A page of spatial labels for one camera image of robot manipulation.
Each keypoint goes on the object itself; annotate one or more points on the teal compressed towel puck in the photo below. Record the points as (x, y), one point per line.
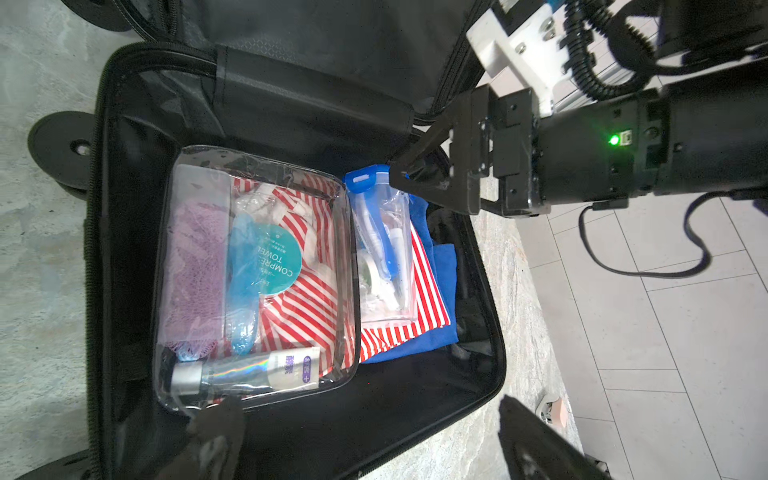
(278, 257)

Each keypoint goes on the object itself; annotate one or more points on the small pink white gadget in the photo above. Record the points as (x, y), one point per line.
(552, 411)

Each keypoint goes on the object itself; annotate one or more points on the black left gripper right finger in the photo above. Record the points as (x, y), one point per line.
(533, 450)

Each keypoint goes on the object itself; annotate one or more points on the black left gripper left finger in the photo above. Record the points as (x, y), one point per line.
(215, 438)

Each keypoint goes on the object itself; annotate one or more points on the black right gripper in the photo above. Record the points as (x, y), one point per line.
(605, 152)

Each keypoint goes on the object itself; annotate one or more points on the blue shirt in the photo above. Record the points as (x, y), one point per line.
(435, 273)

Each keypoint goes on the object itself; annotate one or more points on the clear toiletry bag black trim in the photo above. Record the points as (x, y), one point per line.
(206, 173)

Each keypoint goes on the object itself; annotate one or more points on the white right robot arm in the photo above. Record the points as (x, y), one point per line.
(707, 60)

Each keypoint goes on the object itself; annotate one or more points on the blue suitcase black lining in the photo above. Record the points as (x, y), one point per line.
(333, 86)

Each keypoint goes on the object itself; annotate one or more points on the pink mesh sponge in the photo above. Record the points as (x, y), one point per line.
(191, 310)

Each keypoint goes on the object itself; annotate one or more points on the light blue toothbrush case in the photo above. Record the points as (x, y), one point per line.
(243, 292)

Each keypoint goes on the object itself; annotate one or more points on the holographic silver tube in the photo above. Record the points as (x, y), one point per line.
(254, 374)

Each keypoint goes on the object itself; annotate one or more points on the red white striped shirt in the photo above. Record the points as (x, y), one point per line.
(304, 314)

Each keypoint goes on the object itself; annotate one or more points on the blue toothbrush in container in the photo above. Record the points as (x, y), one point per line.
(376, 238)

